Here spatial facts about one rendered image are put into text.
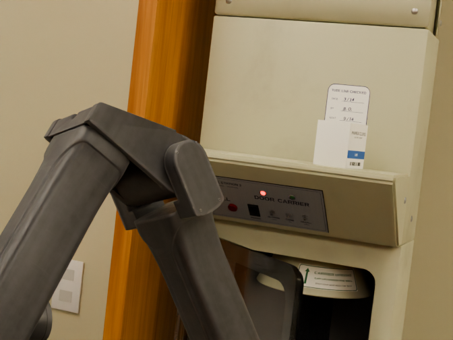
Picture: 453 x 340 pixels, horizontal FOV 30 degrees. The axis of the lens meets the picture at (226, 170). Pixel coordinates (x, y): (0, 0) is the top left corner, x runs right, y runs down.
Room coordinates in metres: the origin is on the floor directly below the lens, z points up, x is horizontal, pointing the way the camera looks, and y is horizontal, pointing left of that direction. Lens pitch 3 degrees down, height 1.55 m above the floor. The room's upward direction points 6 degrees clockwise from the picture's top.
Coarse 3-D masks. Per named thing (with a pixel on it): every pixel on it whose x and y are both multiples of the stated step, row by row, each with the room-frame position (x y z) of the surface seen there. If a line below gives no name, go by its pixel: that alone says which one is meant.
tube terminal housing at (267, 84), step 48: (240, 48) 1.26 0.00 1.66; (288, 48) 1.23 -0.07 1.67; (336, 48) 1.21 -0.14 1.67; (384, 48) 1.18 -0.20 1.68; (432, 48) 1.21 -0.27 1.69; (240, 96) 1.26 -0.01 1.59; (288, 96) 1.23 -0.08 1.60; (384, 96) 1.18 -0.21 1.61; (240, 144) 1.25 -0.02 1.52; (288, 144) 1.23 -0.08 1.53; (384, 144) 1.18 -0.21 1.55; (240, 240) 1.25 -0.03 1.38; (288, 240) 1.22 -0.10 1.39; (336, 240) 1.20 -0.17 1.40; (384, 288) 1.17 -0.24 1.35; (384, 336) 1.17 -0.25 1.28
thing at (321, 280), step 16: (272, 256) 1.30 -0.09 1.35; (288, 256) 1.26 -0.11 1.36; (304, 272) 1.24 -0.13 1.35; (320, 272) 1.23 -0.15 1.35; (336, 272) 1.24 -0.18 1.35; (352, 272) 1.25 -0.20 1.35; (304, 288) 1.23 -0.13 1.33; (320, 288) 1.22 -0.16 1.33; (336, 288) 1.23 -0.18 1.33; (352, 288) 1.24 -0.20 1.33; (368, 288) 1.27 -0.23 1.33
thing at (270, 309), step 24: (240, 264) 1.12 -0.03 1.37; (264, 264) 1.06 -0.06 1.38; (288, 264) 1.01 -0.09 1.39; (240, 288) 1.11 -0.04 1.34; (264, 288) 1.06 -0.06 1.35; (288, 288) 1.01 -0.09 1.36; (264, 312) 1.05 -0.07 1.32; (288, 312) 1.00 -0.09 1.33; (264, 336) 1.04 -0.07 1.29; (288, 336) 1.00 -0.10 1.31
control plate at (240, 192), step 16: (224, 192) 1.18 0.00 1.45; (240, 192) 1.17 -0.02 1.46; (256, 192) 1.16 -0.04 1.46; (272, 192) 1.15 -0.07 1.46; (288, 192) 1.14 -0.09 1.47; (304, 192) 1.13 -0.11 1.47; (320, 192) 1.11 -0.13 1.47; (224, 208) 1.21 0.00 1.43; (240, 208) 1.20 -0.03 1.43; (272, 208) 1.17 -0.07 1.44; (288, 208) 1.16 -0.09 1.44; (304, 208) 1.15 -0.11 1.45; (320, 208) 1.14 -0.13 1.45; (288, 224) 1.18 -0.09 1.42; (304, 224) 1.17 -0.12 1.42; (320, 224) 1.16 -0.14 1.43
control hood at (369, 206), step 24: (216, 168) 1.16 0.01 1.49; (240, 168) 1.14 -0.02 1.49; (264, 168) 1.12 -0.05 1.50; (288, 168) 1.11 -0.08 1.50; (312, 168) 1.09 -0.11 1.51; (336, 168) 1.09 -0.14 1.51; (336, 192) 1.10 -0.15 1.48; (360, 192) 1.09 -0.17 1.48; (384, 192) 1.07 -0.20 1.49; (216, 216) 1.23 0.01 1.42; (336, 216) 1.14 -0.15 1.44; (360, 216) 1.12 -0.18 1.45; (384, 216) 1.10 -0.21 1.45; (360, 240) 1.16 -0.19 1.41; (384, 240) 1.14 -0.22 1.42
